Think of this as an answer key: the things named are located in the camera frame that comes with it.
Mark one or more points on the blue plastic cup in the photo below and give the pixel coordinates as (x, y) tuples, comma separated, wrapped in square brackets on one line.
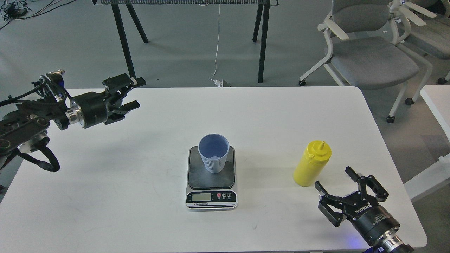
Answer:
[(213, 149)]

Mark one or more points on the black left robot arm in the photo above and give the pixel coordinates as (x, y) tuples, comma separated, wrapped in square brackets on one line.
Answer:
[(24, 131)]

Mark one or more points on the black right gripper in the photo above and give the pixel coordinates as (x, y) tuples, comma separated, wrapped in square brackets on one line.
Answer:
[(370, 219)]

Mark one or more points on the yellow squeeze bottle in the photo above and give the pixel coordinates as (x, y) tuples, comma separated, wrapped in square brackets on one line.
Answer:
[(316, 155)]

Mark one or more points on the digital kitchen scale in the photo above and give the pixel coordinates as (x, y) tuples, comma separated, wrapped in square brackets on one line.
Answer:
[(206, 191)]

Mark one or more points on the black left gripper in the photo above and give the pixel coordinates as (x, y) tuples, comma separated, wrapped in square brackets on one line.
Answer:
[(94, 107)]

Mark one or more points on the grey office chair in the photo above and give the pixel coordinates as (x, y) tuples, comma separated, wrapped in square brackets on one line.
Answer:
[(424, 24), (369, 63)]

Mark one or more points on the white side table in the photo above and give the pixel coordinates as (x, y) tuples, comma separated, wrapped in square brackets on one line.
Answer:
[(437, 98)]

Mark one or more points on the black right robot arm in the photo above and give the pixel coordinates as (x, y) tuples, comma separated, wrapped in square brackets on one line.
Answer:
[(389, 242)]

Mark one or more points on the black legged table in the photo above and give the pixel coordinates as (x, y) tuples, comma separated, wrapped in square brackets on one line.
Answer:
[(261, 23)]

